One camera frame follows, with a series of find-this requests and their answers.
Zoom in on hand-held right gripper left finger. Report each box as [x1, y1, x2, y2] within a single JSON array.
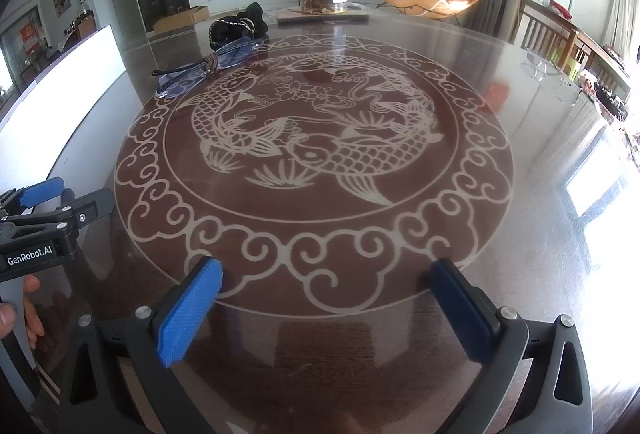
[[60, 255, 223, 434]]

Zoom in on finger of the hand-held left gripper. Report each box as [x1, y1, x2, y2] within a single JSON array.
[[0, 178, 67, 215], [0, 188, 115, 261]]

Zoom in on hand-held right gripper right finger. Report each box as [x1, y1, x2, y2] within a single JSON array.
[[429, 258, 593, 434]]

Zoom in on brown glass-topped desktop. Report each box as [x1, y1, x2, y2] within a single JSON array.
[[37, 11, 636, 434]]

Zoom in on person's left hand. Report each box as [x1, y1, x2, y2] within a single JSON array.
[[0, 275, 45, 351]]

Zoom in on white panel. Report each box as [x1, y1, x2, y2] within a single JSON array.
[[0, 24, 127, 149]]

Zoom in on black slim hair clip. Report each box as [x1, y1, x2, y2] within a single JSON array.
[[151, 38, 267, 100]]

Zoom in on cardboard box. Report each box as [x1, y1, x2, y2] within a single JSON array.
[[152, 5, 211, 34]]

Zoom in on black scrunchie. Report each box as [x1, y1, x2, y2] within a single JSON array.
[[209, 2, 271, 50]]

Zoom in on clear acrylic stand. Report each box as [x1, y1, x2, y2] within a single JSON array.
[[520, 48, 586, 105]]

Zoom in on wooden chair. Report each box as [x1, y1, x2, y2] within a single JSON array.
[[517, 0, 576, 59], [565, 31, 608, 84]]

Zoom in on pale flat board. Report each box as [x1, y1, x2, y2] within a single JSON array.
[[276, 6, 373, 24]]

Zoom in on white sheer curtain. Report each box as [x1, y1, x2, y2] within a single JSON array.
[[607, 0, 640, 59]]

